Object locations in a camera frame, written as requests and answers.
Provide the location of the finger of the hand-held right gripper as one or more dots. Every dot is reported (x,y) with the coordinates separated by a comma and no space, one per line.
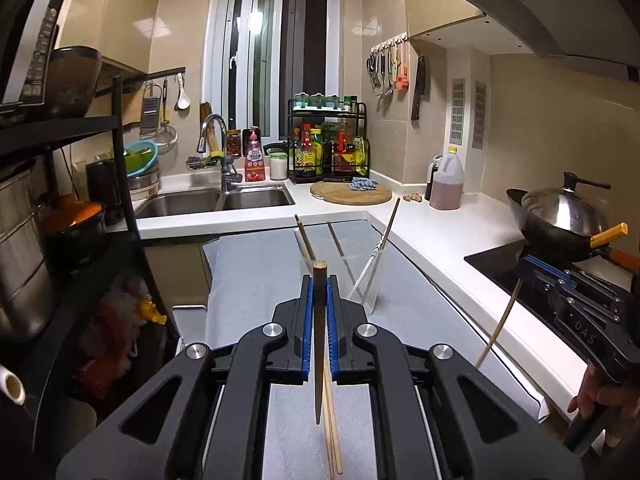
(536,263)
(542,292)

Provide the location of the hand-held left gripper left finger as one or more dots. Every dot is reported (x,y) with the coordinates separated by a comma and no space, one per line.
(307,330)

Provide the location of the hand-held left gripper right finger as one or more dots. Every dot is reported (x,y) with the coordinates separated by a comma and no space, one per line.
(332,330)

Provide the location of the wooden chopstick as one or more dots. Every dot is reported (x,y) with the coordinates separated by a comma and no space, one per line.
(302,235)
(392,215)
(337,450)
(500,325)
(329,435)
(320,340)

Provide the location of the clear plastic measuring cup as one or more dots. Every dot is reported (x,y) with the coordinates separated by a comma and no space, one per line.
(350,270)

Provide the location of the person's right hand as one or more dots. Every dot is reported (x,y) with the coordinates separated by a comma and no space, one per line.
(587,392)

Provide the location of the black wok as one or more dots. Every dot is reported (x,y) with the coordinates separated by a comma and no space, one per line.
(545,240)

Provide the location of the black induction cooktop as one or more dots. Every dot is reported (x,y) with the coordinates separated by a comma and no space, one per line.
(500,270)

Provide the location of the steel wok lid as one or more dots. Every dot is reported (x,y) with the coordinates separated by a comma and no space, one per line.
(560,210)

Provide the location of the grey table mat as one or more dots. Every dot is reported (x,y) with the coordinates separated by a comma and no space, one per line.
(260,280)

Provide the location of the plastic oil jug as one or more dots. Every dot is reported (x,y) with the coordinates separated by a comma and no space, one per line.
(446,185)

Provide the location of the round wooden cutting board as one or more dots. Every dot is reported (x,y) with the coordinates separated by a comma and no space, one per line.
(350,195)

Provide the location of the ginger pieces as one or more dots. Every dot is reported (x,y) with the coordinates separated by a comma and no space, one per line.
(413,197)

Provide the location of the blue scrubbing cloth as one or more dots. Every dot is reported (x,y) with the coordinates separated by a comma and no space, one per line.
(363,184)

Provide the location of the white jar green lid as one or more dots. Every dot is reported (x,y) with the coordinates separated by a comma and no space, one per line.
(278,167)

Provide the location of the steel double sink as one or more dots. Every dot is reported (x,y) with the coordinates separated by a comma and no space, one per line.
(200,202)

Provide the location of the row of sauce bottles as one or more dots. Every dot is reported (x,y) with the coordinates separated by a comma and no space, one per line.
(325,152)

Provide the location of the pink soap bottle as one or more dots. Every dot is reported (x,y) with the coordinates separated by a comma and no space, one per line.
(254,160)

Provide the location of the black spice rack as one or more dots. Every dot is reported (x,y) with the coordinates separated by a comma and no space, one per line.
(291,140)

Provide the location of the red jar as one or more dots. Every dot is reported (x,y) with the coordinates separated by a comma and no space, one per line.
(233,144)

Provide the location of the red plastic bag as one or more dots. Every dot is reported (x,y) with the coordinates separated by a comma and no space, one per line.
(107,340)

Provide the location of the hanging cleaver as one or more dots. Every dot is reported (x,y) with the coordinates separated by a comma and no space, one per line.
(419,90)

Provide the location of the stacked steel basins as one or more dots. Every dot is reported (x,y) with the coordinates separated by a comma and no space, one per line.
(145,185)

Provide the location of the chrome faucet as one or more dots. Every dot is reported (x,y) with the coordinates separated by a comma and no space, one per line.
(212,122)

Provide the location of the row of spice jars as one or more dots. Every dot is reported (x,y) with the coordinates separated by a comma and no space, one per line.
(320,101)

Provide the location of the hanging kitchen tools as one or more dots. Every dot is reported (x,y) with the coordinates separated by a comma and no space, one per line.
(390,67)

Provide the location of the black canister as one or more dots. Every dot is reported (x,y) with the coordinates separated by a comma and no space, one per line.
(104,190)

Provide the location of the orange lidded pot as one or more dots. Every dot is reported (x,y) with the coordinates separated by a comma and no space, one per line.
(75,230)

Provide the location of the range hood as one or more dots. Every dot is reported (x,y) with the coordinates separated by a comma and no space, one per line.
(545,5)

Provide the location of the white ladle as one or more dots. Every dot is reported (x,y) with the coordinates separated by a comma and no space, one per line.
(182,100)

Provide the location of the metal grater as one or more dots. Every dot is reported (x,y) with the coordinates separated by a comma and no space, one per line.
(150,112)

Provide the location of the black shelf rack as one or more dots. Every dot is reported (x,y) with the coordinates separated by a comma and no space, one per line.
(117,125)

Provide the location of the large steel pot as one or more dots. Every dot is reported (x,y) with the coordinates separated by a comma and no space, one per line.
(22,260)

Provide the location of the roll of tape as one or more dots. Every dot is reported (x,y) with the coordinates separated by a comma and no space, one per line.
(12,385)

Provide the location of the brown bowl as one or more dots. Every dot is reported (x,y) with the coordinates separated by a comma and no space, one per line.
(75,80)

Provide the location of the grey wall vent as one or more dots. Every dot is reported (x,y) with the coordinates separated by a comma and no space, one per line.
(458,110)

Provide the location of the white frame window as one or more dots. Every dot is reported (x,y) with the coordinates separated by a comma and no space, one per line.
(265,50)

